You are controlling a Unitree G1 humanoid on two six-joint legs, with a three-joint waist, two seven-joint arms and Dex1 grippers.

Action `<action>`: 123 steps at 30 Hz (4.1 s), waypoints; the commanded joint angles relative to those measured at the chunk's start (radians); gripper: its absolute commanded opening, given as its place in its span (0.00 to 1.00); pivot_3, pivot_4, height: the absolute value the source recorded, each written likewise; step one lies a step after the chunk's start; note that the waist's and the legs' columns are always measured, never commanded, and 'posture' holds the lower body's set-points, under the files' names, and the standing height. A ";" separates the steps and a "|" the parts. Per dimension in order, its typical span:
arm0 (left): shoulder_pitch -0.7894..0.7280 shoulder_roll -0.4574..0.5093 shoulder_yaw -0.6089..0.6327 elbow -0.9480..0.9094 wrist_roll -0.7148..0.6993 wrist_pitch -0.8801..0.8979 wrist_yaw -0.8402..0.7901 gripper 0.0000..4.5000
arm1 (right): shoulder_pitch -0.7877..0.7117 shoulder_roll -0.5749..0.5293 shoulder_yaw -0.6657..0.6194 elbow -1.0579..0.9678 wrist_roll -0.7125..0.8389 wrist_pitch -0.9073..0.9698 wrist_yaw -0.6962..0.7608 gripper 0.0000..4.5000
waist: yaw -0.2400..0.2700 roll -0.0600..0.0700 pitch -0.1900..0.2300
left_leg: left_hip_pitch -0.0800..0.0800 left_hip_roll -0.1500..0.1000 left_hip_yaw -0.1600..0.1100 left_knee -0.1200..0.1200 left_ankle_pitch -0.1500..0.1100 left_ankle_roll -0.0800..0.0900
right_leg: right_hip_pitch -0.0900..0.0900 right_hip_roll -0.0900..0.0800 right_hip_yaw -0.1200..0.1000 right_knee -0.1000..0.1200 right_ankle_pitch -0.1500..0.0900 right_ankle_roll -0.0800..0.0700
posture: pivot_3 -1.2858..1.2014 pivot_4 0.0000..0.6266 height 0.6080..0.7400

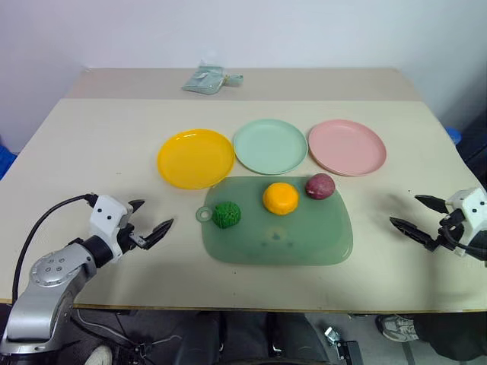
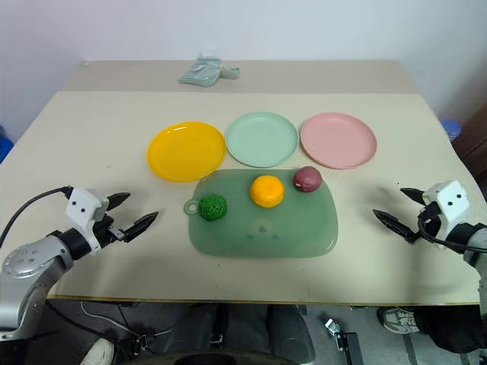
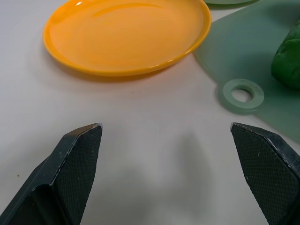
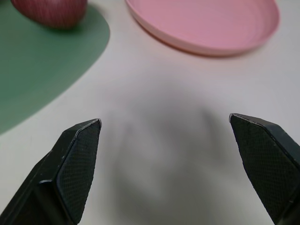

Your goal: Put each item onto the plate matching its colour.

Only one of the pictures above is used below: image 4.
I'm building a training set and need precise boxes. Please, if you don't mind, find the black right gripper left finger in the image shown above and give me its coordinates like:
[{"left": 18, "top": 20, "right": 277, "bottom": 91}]
[{"left": 0, "top": 118, "right": 102, "bottom": 225}]

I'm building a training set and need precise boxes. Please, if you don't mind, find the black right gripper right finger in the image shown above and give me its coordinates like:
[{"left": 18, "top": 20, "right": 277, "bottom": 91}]
[{"left": 228, "top": 113, "right": 300, "bottom": 225}]

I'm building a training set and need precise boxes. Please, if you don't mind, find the pink plate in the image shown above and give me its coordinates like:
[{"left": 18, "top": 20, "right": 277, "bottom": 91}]
[{"left": 124, "top": 0, "right": 281, "bottom": 56}]

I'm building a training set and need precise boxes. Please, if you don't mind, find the green round mat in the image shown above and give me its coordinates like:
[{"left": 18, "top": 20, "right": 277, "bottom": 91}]
[{"left": 0, "top": 0, "right": 111, "bottom": 136}]

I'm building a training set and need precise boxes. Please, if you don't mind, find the red apple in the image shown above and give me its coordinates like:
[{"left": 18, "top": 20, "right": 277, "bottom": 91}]
[{"left": 10, "top": 0, "right": 88, "bottom": 30}]

